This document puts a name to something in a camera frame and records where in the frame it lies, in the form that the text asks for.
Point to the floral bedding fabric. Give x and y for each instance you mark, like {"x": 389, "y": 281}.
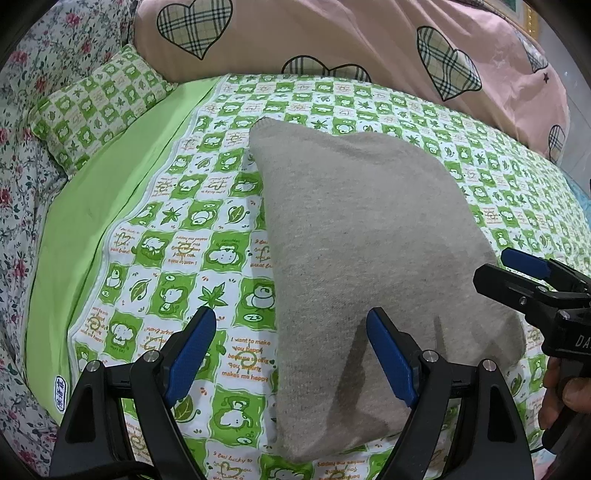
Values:
{"x": 27, "y": 152}

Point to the pink quilt with plaid hearts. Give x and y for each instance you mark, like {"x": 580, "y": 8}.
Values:
{"x": 323, "y": 32}

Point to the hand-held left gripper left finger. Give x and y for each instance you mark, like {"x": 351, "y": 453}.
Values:
{"x": 194, "y": 350}

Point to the beige knit sweater brown trim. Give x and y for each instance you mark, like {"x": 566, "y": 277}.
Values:
{"x": 360, "y": 240}

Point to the gold framed landscape painting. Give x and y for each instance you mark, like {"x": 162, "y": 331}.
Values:
{"x": 524, "y": 14}

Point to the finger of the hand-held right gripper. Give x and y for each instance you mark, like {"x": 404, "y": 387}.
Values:
{"x": 521, "y": 261}
{"x": 512, "y": 284}

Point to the green checked cartoon bed sheet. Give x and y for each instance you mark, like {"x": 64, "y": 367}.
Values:
{"x": 184, "y": 240}

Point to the person's right hand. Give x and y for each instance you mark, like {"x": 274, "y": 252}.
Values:
{"x": 550, "y": 397}

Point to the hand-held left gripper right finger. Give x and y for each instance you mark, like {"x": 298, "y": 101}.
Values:
{"x": 390, "y": 355}

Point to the green checked pillow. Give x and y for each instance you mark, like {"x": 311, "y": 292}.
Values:
{"x": 101, "y": 106}

